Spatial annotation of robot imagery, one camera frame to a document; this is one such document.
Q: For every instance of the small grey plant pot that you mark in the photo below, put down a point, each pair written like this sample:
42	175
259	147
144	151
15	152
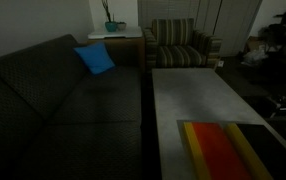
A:
121	26

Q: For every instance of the striped armchair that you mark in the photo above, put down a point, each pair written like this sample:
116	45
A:
174	43

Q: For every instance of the black book yellow spine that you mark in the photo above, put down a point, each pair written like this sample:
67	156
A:
263	155

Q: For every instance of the dark clutter pile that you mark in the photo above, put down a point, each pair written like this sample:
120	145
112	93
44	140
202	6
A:
271	67

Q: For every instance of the wooden side table white top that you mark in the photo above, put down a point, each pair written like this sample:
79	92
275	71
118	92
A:
126	47

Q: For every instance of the red book yellow spine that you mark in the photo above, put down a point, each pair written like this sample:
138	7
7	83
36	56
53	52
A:
212	154

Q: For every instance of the blue throw pillow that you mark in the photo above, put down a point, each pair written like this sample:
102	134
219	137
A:
95	57

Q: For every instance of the dark grey fabric sofa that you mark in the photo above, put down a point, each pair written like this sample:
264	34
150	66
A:
59	121

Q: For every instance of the teal plant pot with twigs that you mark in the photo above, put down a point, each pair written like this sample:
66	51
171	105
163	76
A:
110	25

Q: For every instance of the grey coffee table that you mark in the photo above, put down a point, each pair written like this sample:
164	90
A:
194	95

